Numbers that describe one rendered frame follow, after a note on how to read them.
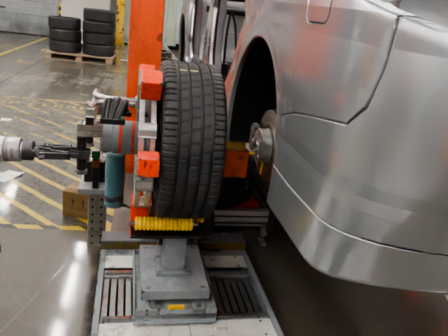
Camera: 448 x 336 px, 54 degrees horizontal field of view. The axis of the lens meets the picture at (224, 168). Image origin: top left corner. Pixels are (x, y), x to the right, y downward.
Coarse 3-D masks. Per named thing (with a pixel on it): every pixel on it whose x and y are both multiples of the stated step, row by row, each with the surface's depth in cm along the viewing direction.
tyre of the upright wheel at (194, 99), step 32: (192, 64) 177; (192, 96) 162; (224, 96) 165; (192, 128) 159; (224, 128) 162; (160, 160) 164; (192, 160) 160; (224, 160) 163; (160, 192) 165; (192, 192) 166
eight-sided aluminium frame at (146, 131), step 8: (144, 104) 163; (152, 104) 164; (144, 112) 162; (152, 112) 162; (136, 120) 208; (144, 120) 160; (152, 120) 161; (144, 128) 159; (152, 128) 160; (144, 136) 159; (152, 136) 160; (152, 144) 161; (136, 160) 207; (136, 168) 206; (136, 176) 166; (136, 184) 165; (144, 184) 166; (152, 184) 167; (136, 192) 170; (144, 192) 192; (136, 200) 178; (144, 200) 184
